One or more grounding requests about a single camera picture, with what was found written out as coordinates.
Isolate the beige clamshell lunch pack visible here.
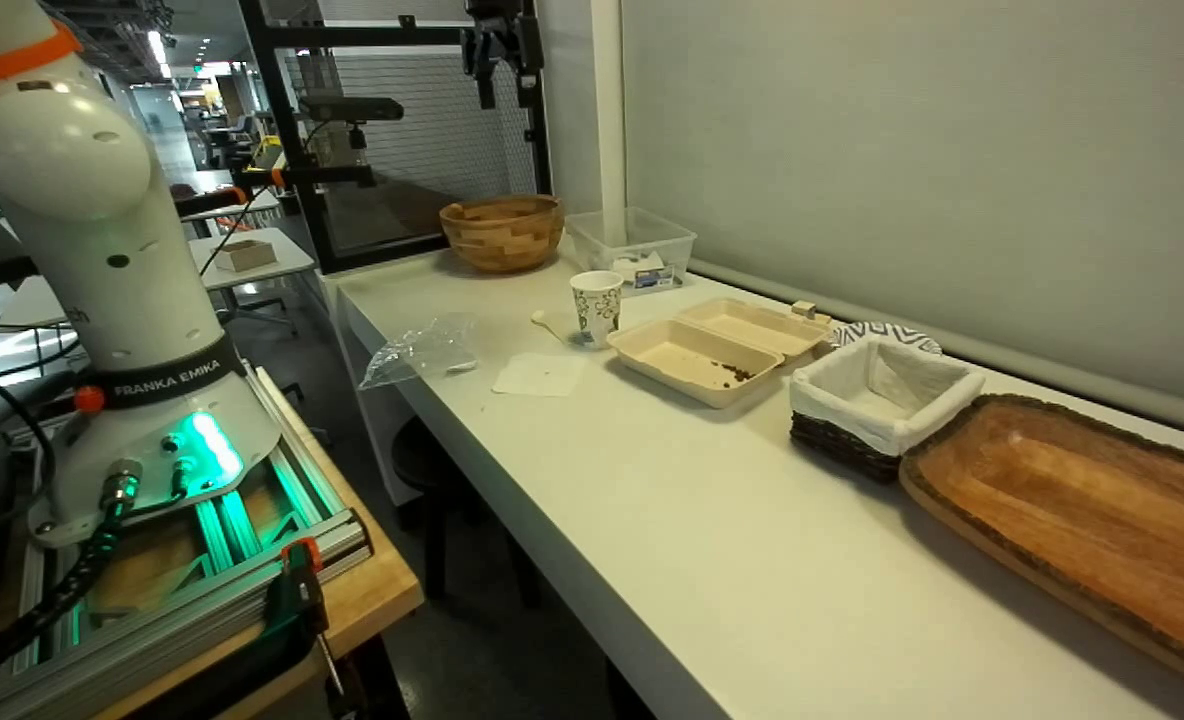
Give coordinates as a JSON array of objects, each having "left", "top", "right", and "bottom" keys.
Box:
[{"left": 608, "top": 294, "right": 830, "bottom": 408}]

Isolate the patterned paper cup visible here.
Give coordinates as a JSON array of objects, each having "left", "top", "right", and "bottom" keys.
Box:
[{"left": 567, "top": 272, "right": 622, "bottom": 348}]

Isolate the clear plastic storage bin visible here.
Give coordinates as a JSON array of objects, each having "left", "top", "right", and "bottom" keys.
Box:
[{"left": 560, "top": 208, "right": 697, "bottom": 291}]

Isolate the woven wooden bowl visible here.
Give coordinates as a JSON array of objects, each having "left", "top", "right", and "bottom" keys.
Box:
[{"left": 438, "top": 194, "right": 563, "bottom": 274}]

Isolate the clear plastic bag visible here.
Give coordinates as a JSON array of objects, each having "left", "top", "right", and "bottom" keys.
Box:
[{"left": 356, "top": 319, "right": 478, "bottom": 393}]

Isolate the black white patterned dish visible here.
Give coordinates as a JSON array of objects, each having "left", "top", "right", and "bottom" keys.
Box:
[{"left": 830, "top": 319, "right": 940, "bottom": 354}]

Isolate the cloth lined dark basket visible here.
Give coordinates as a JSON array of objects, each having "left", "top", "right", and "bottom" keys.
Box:
[{"left": 788, "top": 340, "right": 982, "bottom": 483}]

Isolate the wooden base board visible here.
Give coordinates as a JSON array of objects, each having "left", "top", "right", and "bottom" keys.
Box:
[{"left": 100, "top": 404, "right": 422, "bottom": 720}]

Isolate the black orange clamp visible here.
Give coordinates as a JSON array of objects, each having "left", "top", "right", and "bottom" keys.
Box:
[{"left": 263, "top": 538, "right": 342, "bottom": 690}]

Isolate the large wooden tray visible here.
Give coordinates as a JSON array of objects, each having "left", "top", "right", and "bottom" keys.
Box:
[{"left": 898, "top": 397, "right": 1184, "bottom": 677}]

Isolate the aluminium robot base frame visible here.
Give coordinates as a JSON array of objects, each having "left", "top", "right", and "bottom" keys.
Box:
[{"left": 0, "top": 370, "right": 367, "bottom": 720}]

